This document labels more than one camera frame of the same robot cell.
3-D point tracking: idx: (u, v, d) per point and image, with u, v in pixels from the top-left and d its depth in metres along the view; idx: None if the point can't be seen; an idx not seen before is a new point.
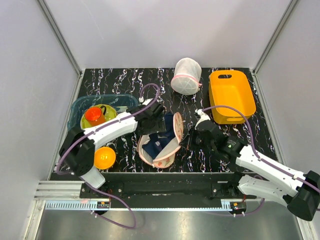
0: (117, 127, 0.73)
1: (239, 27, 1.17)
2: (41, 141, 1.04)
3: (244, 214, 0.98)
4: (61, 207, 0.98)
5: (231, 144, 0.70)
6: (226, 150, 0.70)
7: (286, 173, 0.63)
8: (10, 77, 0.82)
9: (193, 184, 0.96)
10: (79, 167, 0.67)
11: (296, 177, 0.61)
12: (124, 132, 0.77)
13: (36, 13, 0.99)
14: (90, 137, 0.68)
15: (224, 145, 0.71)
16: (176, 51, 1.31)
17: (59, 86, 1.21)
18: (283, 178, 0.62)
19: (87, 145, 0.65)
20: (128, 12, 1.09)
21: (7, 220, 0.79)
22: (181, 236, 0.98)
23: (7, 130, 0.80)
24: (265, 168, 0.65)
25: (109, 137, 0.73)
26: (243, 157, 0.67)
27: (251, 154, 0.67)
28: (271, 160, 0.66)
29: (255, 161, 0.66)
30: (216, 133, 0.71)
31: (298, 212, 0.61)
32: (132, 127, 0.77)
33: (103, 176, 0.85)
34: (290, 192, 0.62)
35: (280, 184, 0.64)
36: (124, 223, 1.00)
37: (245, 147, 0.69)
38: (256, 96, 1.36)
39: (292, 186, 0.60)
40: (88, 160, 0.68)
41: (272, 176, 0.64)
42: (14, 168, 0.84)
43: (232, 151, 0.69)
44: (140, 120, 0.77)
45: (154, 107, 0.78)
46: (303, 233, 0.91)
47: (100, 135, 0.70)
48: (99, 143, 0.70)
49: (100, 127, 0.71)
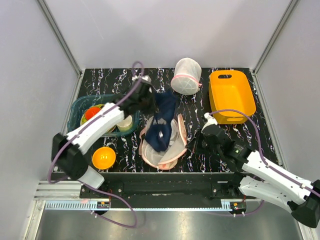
0: (102, 123, 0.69)
1: (239, 27, 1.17)
2: (42, 141, 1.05)
3: (244, 214, 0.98)
4: (61, 207, 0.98)
5: (238, 149, 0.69)
6: (232, 154, 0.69)
7: (293, 182, 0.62)
8: (10, 77, 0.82)
9: (193, 184, 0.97)
10: (73, 171, 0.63)
11: (304, 186, 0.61)
12: (111, 125, 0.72)
13: (36, 14, 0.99)
14: (74, 142, 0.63)
15: (230, 150, 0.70)
16: (176, 51, 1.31)
17: (59, 86, 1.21)
18: (291, 186, 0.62)
19: (73, 152, 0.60)
20: (128, 13, 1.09)
21: (6, 220, 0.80)
22: (181, 236, 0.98)
23: (7, 129, 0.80)
24: (272, 175, 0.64)
25: (96, 136, 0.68)
26: (251, 164, 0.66)
27: (258, 161, 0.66)
28: (279, 167, 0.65)
29: (263, 168, 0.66)
30: (222, 138, 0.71)
31: (305, 220, 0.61)
32: (122, 117, 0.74)
33: (101, 176, 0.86)
34: (297, 200, 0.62)
35: (287, 192, 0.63)
36: (124, 223, 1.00)
37: (252, 152, 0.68)
38: (256, 96, 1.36)
39: (300, 195, 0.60)
40: (82, 163, 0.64)
41: (279, 183, 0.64)
42: (14, 168, 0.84)
43: (241, 156, 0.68)
44: (127, 107, 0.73)
45: (140, 87, 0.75)
46: (303, 233, 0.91)
47: (83, 137, 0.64)
48: (86, 145, 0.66)
49: (83, 129, 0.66)
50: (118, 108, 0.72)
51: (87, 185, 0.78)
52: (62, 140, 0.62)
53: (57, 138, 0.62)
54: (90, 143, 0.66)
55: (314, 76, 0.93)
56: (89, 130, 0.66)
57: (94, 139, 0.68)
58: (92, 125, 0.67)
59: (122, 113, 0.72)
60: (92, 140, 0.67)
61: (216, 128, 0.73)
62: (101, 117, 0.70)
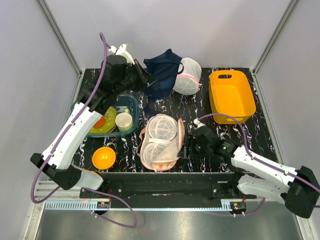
0: (73, 133, 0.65)
1: (239, 27, 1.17)
2: (42, 141, 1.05)
3: (244, 215, 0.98)
4: (61, 207, 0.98)
5: (226, 146, 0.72)
6: (220, 151, 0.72)
7: (277, 170, 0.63)
8: (10, 77, 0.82)
9: (193, 184, 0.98)
10: (63, 183, 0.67)
11: (288, 173, 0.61)
12: (88, 128, 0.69)
13: (36, 14, 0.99)
14: (50, 161, 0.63)
15: (219, 148, 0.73)
16: (176, 50, 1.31)
17: (59, 86, 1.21)
18: (275, 174, 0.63)
19: (52, 174, 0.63)
20: (128, 13, 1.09)
21: (6, 220, 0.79)
22: (181, 236, 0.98)
23: (7, 129, 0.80)
24: (257, 166, 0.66)
25: (74, 145, 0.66)
26: (237, 157, 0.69)
27: (243, 154, 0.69)
28: (264, 159, 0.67)
29: (248, 160, 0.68)
30: (212, 137, 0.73)
31: (298, 209, 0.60)
32: (97, 114, 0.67)
33: (99, 177, 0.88)
34: (284, 188, 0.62)
35: (274, 181, 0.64)
36: (124, 223, 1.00)
37: (239, 148, 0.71)
38: (256, 96, 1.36)
39: (284, 181, 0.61)
40: (67, 175, 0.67)
41: (265, 173, 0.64)
42: (14, 168, 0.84)
43: (228, 152, 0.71)
44: (101, 101, 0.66)
45: (108, 72, 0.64)
46: (303, 233, 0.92)
47: (59, 153, 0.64)
48: (68, 158, 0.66)
49: (56, 144, 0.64)
50: (88, 110, 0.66)
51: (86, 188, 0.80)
52: (39, 161, 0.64)
53: (35, 160, 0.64)
54: (69, 154, 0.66)
55: (314, 76, 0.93)
56: (64, 143, 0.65)
57: (74, 148, 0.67)
58: (65, 137, 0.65)
59: (94, 113, 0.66)
60: (71, 150, 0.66)
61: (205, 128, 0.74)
62: (72, 126, 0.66)
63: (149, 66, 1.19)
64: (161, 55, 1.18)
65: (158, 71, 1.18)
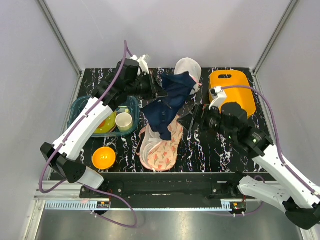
0: (87, 125, 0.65)
1: (239, 27, 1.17)
2: (42, 141, 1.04)
3: (244, 215, 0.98)
4: (60, 207, 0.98)
5: (256, 138, 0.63)
6: (248, 142, 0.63)
7: (306, 187, 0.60)
8: (10, 77, 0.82)
9: (193, 184, 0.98)
10: (70, 175, 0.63)
11: (316, 194, 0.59)
12: (100, 122, 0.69)
13: (36, 14, 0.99)
14: (61, 150, 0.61)
15: (246, 138, 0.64)
16: (176, 51, 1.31)
17: (59, 86, 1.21)
18: (302, 191, 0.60)
19: (62, 162, 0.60)
20: (128, 13, 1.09)
21: (6, 220, 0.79)
22: (181, 236, 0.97)
23: (7, 129, 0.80)
24: (286, 175, 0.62)
25: (85, 137, 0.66)
26: (266, 158, 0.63)
27: (274, 157, 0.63)
28: (295, 168, 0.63)
29: (278, 165, 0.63)
30: (243, 122, 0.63)
31: (301, 222, 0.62)
32: (110, 110, 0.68)
33: (100, 176, 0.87)
34: (303, 204, 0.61)
35: (295, 195, 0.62)
36: (125, 223, 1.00)
37: (270, 146, 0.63)
38: (256, 96, 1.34)
39: (310, 201, 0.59)
40: (75, 167, 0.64)
41: (289, 185, 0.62)
42: (13, 168, 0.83)
43: (258, 145, 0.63)
44: (114, 97, 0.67)
45: (125, 71, 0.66)
46: (303, 233, 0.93)
47: (70, 143, 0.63)
48: (77, 149, 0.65)
49: (69, 135, 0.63)
50: (102, 104, 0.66)
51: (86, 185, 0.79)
52: (50, 150, 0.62)
53: (45, 149, 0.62)
54: (79, 146, 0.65)
55: (314, 76, 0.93)
56: (76, 134, 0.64)
57: (85, 140, 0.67)
58: (77, 128, 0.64)
59: (107, 107, 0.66)
60: (81, 142, 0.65)
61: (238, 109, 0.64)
62: (86, 118, 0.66)
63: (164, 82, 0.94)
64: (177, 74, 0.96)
65: (170, 90, 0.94)
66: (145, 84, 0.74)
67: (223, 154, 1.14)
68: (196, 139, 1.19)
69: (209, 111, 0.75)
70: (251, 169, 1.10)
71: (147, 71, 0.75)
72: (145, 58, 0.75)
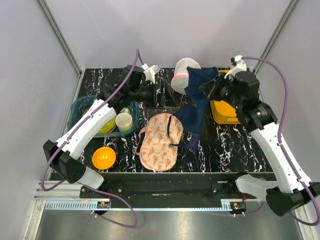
0: (91, 125, 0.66)
1: (240, 27, 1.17)
2: (42, 140, 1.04)
3: (244, 215, 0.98)
4: (61, 207, 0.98)
5: (260, 112, 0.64)
6: (250, 113, 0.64)
7: (293, 171, 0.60)
8: (10, 77, 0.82)
9: (193, 184, 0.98)
10: (70, 174, 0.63)
11: (301, 181, 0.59)
12: (103, 124, 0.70)
13: (36, 14, 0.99)
14: (64, 148, 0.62)
15: (251, 109, 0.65)
16: (176, 50, 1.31)
17: (59, 86, 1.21)
18: (288, 174, 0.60)
19: (64, 160, 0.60)
20: (128, 12, 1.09)
21: (5, 220, 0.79)
22: (181, 236, 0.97)
23: (6, 129, 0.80)
24: (277, 154, 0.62)
25: (87, 137, 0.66)
26: (264, 133, 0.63)
27: (273, 134, 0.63)
28: (289, 151, 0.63)
29: (273, 143, 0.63)
30: (252, 93, 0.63)
31: (276, 206, 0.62)
32: (114, 112, 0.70)
33: (101, 176, 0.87)
34: (284, 188, 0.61)
35: (280, 177, 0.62)
36: (125, 223, 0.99)
37: (273, 124, 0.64)
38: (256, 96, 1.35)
39: (292, 185, 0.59)
40: (76, 167, 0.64)
41: (278, 166, 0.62)
42: (13, 168, 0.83)
43: (260, 118, 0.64)
44: (118, 100, 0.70)
45: (130, 77, 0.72)
46: (303, 233, 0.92)
47: (74, 141, 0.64)
48: (79, 149, 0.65)
49: (72, 133, 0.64)
50: (107, 106, 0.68)
51: (87, 185, 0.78)
52: (52, 148, 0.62)
53: (47, 146, 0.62)
54: (82, 144, 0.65)
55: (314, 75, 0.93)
56: (80, 133, 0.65)
57: (87, 140, 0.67)
58: (82, 127, 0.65)
59: (112, 109, 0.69)
60: (85, 141, 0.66)
61: (253, 78, 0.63)
62: (91, 117, 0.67)
63: (190, 77, 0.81)
64: (208, 68, 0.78)
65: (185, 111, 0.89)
66: (148, 92, 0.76)
67: (223, 154, 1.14)
68: None
69: (224, 80, 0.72)
70: (251, 169, 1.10)
71: (153, 79, 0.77)
72: (154, 69, 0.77)
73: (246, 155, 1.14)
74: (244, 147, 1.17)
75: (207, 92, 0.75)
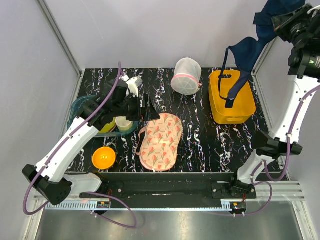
0: (70, 146, 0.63)
1: (240, 27, 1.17)
2: (42, 140, 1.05)
3: (244, 215, 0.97)
4: (61, 207, 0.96)
5: (314, 61, 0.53)
6: (305, 55, 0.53)
7: (290, 126, 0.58)
8: (10, 77, 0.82)
9: (193, 184, 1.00)
10: (53, 197, 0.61)
11: (288, 136, 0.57)
12: (87, 141, 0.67)
13: (36, 14, 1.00)
14: (43, 174, 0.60)
15: (309, 52, 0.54)
16: (176, 51, 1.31)
17: (59, 86, 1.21)
18: (283, 125, 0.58)
19: (43, 187, 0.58)
20: (128, 12, 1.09)
21: (5, 221, 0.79)
22: (181, 236, 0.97)
23: (7, 129, 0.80)
24: (291, 104, 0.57)
25: (69, 158, 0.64)
26: (299, 83, 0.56)
27: (304, 89, 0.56)
28: (304, 111, 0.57)
29: (296, 96, 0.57)
30: None
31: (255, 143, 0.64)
32: (95, 130, 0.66)
33: (98, 178, 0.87)
34: (272, 131, 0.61)
35: (277, 123, 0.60)
36: (124, 223, 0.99)
37: (315, 81, 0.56)
38: (256, 96, 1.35)
39: (277, 134, 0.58)
40: (59, 189, 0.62)
41: (283, 115, 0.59)
42: (14, 168, 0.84)
43: (308, 68, 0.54)
44: (99, 117, 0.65)
45: (114, 92, 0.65)
46: (303, 234, 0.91)
47: (53, 166, 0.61)
48: (61, 172, 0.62)
49: (52, 156, 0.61)
50: (88, 125, 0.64)
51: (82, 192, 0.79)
52: (32, 173, 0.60)
53: (27, 171, 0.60)
54: (63, 167, 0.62)
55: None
56: (60, 155, 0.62)
57: (70, 160, 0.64)
58: (61, 149, 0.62)
59: (93, 127, 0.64)
60: (66, 163, 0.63)
61: None
62: (70, 139, 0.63)
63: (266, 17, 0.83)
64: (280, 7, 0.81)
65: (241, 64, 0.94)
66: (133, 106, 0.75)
67: (223, 154, 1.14)
68: (196, 139, 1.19)
69: (305, 18, 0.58)
70: None
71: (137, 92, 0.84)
72: (137, 82, 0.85)
73: (246, 155, 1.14)
74: (244, 147, 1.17)
75: (277, 24, 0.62)
